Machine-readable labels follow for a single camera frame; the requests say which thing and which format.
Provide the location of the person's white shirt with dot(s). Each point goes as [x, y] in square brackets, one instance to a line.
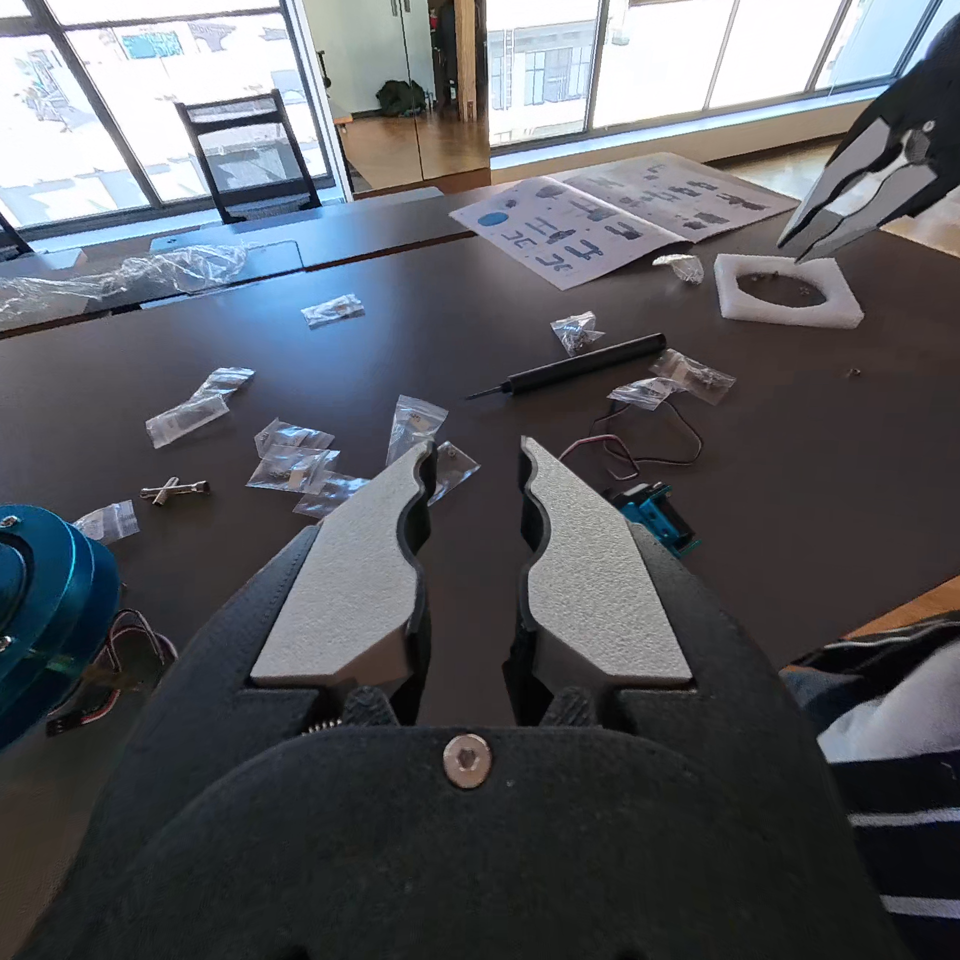
[892, 720]

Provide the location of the blue toy robot arm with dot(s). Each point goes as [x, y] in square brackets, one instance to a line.
[52, 600]

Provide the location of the crumpled clear plastic scrap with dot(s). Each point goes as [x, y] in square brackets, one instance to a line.
[679, 268]

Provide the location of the person's striped black jacket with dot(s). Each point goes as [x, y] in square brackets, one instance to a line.
[900, 825]

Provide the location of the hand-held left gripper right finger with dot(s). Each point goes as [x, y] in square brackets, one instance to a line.
[600, 600]

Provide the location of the black servo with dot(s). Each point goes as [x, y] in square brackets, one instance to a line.
[656, 517]

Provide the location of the clear bag with dark screws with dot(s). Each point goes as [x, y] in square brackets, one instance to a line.
[690, 375]

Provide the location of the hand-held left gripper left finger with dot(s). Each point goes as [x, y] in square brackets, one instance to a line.
[345, 600]

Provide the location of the clear bag with brass nuts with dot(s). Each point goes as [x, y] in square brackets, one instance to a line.
[454, 469]

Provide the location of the small clear plastic screw bag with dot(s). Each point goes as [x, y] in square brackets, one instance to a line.
[330, 499]
[577, 332]
[332, 310]
[109, 521]
[292, 436]
[296, 469]

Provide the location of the open white instruction booklet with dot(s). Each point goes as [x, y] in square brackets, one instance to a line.
[600, 217]

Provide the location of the long twisted clear plastic bag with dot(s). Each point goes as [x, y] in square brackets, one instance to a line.
[199, 405]

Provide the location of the white foam square with hole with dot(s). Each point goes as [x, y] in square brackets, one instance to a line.
[787, 315]

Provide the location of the black chair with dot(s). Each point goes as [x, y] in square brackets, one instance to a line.
[225, 112]

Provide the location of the dark green bag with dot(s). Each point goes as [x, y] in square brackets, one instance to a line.
[401, 97]

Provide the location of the black screwdriver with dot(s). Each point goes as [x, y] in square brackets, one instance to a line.
[585, 367]

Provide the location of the large clear plastic wrap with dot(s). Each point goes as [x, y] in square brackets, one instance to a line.
[172, 266]

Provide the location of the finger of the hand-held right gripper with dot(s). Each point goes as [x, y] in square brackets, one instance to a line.
[855, 225]
[847, 169]

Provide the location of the metal cross wrench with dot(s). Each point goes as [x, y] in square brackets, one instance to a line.
[174, 491]

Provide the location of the clear bag with silver nuts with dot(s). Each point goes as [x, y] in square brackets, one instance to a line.
[645, 391]

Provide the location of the clear bag with silver screws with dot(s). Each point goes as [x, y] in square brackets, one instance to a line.
[416, 435]

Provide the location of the dark brown desk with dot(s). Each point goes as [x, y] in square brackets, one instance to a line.
[420, 352]

